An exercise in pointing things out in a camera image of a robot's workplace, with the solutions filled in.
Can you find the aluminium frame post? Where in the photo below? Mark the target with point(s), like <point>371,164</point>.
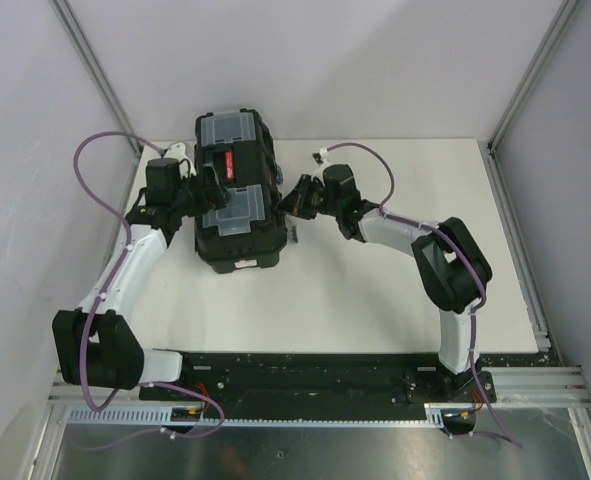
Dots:
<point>91,62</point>
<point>550,43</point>

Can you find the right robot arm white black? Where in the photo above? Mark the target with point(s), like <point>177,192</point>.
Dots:
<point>453,271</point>

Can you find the black plastic toolbox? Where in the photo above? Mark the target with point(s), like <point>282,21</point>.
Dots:
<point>249,232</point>

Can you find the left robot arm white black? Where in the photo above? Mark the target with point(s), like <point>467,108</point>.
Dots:
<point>94,342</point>

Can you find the right aluminium frame post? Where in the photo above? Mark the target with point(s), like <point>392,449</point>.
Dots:
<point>550,43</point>

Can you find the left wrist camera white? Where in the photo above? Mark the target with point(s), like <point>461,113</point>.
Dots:
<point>179,151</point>

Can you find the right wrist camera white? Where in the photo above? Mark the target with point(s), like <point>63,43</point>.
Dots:
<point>321,159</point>

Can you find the left aluminium frame post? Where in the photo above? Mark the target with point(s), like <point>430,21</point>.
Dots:
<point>91,62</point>

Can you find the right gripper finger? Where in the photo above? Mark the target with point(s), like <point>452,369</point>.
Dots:
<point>297,198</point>
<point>294,212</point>

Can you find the grey slotted cable duct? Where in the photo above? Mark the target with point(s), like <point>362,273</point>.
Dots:
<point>169,416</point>

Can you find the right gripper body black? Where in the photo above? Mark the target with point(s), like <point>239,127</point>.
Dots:
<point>316,199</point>

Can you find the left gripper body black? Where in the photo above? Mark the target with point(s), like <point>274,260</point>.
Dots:
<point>193,198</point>

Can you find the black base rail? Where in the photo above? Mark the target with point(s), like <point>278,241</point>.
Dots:
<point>327,386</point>

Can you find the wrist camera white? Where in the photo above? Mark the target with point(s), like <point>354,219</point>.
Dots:
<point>179,151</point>
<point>321,159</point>

